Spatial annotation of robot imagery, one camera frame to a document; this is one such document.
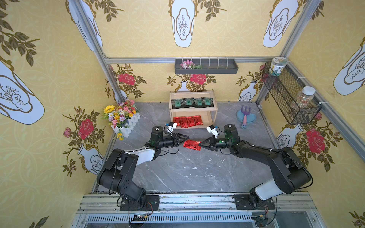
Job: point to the small circuit board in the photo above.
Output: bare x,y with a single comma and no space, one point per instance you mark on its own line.
140,217

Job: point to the green tea bag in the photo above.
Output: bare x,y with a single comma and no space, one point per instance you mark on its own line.
199,103
188,102
177,103
208,101

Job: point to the patterned tin jar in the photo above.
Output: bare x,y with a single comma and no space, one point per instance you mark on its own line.
277,65

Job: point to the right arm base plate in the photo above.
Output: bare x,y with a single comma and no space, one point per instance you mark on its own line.
245,203

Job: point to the purple pink toy rake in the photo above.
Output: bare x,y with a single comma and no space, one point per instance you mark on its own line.
245,111

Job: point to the wooden two-tier shelf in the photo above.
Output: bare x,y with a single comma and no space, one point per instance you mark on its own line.
208,114

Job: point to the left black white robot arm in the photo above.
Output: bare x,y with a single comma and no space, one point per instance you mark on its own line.
117,172

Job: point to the black wire wall basket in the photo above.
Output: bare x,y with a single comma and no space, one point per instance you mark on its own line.
284,90

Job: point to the grey wall tray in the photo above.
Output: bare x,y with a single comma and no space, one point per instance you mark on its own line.
209,66

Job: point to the glass jar white lid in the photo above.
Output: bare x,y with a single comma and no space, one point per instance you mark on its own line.
303,98

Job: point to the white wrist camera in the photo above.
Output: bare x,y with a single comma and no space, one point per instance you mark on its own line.
213,130
169,127

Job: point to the blue dustpan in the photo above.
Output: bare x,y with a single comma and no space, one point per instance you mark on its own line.
250,118

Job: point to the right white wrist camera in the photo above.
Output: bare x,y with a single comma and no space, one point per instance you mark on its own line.
213,130

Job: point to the red tea bag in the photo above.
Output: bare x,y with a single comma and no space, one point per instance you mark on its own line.
183,122
191,121
198,120
192,144
177,121

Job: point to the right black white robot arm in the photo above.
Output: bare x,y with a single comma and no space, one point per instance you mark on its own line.
288,172

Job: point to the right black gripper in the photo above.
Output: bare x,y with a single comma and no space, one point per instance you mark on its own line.
211,143

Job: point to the aluminium rail frame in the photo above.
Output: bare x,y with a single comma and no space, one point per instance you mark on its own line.
208,208

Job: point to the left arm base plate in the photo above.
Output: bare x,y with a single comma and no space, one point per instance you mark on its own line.
150,203

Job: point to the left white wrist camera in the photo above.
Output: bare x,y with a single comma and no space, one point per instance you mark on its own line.
169,127

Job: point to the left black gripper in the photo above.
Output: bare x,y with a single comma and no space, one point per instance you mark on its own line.
177,139

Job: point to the pink flowers in tray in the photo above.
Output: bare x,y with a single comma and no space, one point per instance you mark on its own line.
189,64

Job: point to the flower bouquet white fence pot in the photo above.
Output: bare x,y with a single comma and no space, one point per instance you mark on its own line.
122,118

